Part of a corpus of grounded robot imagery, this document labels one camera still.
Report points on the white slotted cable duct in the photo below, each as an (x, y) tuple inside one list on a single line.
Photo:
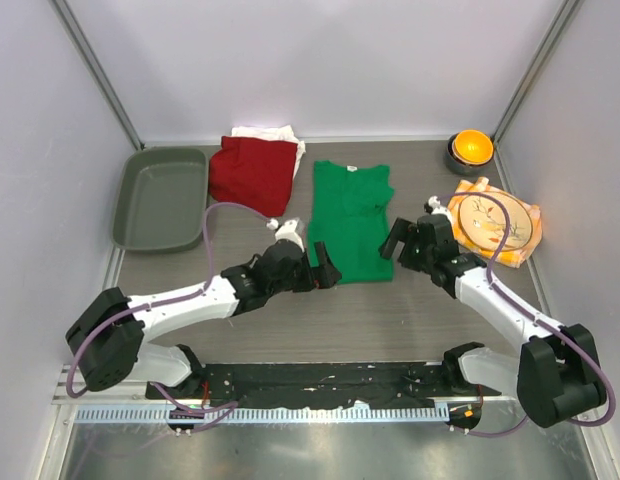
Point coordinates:
[(162, 413)]

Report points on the orange bowl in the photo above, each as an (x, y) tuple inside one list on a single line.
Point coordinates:
[(473, 147)]

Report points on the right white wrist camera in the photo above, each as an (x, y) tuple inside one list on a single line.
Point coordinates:
[(434, 206)]

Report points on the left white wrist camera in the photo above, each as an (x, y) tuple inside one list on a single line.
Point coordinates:
[(288, 230)]

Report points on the red folded t shirt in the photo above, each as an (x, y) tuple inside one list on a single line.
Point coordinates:
[(253, 172)]

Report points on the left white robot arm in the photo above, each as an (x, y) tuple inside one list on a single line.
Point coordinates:
[(113, 338)]

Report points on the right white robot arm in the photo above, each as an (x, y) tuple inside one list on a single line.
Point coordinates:
[(555, 378)]

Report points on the orange checkered cloth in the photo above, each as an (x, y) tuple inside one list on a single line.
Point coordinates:
[(481, 187)]

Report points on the white folded t shirt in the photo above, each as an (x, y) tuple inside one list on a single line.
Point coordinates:
[(284, 133)]

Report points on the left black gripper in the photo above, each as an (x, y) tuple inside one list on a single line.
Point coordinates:
[(322, 276)]

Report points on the grey bowl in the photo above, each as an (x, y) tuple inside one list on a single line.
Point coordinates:
[(458, 167)]

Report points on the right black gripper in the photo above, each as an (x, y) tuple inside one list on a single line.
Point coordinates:
[(406, 232)]

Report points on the aluminium frame post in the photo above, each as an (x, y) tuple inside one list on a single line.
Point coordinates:
[(560, 23), (91, 61)]

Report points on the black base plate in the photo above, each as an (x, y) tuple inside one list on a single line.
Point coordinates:
[(326, 386)]

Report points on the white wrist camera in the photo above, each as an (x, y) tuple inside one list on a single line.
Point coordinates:
[(288, 230), (434, 206)]

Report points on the left aluminium frame post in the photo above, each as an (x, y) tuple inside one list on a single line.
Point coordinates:
[(91, 61)]

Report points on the floral ceramic plate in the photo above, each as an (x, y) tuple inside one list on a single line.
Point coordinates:
[(485, 220)]

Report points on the grey plastic tray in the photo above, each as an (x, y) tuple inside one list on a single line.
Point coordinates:
[(161, 200)]

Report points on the right aluminium frame post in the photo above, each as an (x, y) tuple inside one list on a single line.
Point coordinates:
[(560, 23)]

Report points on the green t shirt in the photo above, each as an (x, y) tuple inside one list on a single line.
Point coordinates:
[(349, 215)]

